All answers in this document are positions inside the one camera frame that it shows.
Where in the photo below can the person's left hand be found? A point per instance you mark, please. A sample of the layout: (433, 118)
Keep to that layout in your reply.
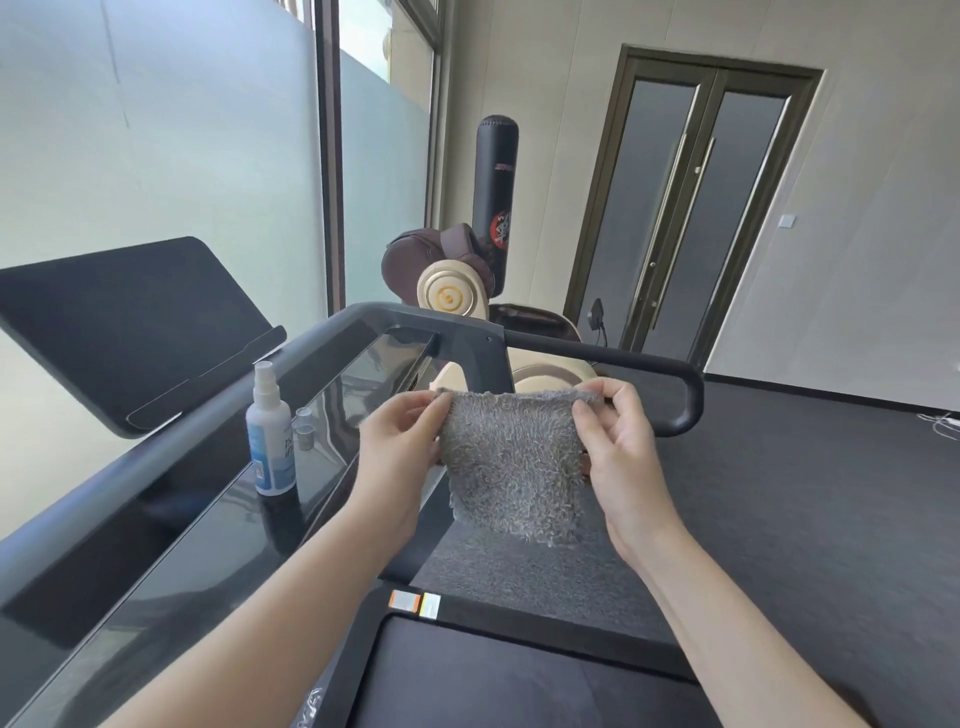
(397, 465)

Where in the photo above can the person's right hand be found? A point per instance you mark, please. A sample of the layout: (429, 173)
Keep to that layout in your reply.
(630, 480)

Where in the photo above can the grey fluffy cloth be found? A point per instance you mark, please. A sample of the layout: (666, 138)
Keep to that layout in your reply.
(510, 465)

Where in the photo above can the white blue spray bottle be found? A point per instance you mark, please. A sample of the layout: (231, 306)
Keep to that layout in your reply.
(272, 450)

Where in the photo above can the dark grey treadmill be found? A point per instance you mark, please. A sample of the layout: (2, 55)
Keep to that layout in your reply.
(487, 675)

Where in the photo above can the person's left forearm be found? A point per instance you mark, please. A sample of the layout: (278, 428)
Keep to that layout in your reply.
(262, 637)

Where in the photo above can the person's right forearm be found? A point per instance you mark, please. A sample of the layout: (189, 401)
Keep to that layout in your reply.
(750, 645)

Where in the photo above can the small clear bottle cap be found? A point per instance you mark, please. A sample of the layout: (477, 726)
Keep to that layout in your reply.
(303, 418)

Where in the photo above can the small black stand device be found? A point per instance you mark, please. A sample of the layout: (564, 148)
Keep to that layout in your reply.
(597, 315)

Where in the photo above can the beige brown massage chair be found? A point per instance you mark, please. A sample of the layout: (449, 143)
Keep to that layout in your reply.
(450, 296)

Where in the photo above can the dark glass double door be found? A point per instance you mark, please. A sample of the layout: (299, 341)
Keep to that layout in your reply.
(652, 210)

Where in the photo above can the black punching bag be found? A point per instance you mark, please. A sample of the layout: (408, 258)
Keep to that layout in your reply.
(495, 187)

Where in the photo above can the black console screen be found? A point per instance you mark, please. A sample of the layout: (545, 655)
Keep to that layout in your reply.
(127, 322)

